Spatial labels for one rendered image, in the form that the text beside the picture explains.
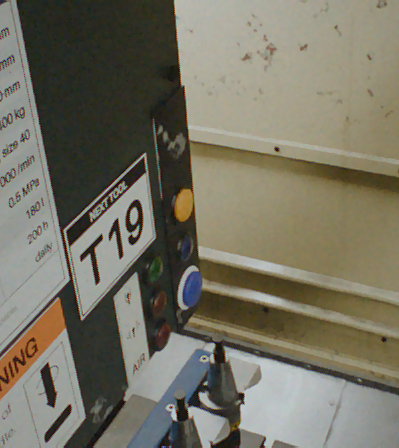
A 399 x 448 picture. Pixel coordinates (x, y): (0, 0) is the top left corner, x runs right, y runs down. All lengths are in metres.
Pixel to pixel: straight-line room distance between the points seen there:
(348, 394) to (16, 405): 1.24
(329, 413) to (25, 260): 1.26
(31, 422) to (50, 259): 0.10
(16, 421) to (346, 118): 0.96
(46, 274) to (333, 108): 0.92
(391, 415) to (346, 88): 0.68
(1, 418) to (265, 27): 0.96
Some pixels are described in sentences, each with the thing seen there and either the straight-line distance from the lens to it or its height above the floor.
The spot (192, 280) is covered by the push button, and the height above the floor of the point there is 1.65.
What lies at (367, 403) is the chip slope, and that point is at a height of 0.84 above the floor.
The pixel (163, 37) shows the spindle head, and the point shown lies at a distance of 0.55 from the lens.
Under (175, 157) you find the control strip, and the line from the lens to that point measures 0.58.
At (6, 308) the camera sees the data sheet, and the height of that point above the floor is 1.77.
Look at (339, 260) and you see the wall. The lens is 1.50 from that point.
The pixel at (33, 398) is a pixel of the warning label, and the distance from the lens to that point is 0.50.
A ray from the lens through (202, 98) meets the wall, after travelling 1.43.
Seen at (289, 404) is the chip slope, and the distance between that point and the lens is 1.68.
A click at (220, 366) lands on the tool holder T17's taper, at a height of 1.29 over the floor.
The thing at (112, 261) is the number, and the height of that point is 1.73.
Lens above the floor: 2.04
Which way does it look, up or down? 34 degrees down
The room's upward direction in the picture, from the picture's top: 5 degrees counter-clockwise
